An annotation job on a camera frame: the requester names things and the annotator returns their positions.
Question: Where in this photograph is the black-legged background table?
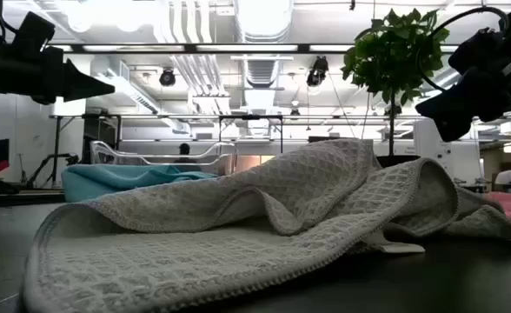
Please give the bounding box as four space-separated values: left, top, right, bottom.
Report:
49 113 123 189

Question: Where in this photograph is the light blue microfiber towel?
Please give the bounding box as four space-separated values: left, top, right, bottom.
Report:
61 163 218 203

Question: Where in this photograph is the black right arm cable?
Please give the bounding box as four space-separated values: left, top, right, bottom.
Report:
415 5 511 93

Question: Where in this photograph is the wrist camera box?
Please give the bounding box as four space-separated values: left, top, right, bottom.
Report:
448 27 507 76
10 10 57 51

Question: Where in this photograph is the black hanging spotlight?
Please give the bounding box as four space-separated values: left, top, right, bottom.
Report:
158 68 177 87
306 55 329 87

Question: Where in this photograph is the black plant pot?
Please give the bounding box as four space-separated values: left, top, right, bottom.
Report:
375 155 421 169

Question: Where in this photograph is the white pillar with signs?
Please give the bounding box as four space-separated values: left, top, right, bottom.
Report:
413 119 455 183

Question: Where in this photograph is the clear plastic bin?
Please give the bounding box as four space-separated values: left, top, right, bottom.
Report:
90 140 239 177

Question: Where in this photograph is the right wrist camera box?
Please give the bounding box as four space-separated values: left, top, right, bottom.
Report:
448 27 507 76

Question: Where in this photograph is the black metal frame stand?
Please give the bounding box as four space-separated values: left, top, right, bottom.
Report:
218 114 285 154

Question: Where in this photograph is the black metal table frame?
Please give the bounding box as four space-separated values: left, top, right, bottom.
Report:
0 190 66 209

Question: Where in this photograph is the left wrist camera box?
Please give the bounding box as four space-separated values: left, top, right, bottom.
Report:
10 10 57 51

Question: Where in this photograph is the green leafy plant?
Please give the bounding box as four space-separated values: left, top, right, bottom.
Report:
341 7 451 157

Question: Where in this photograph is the white waffle microfiber towel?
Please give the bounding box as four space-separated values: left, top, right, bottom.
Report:
23 137 511 313

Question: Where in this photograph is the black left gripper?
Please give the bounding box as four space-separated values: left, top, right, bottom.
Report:
0 42 116 106

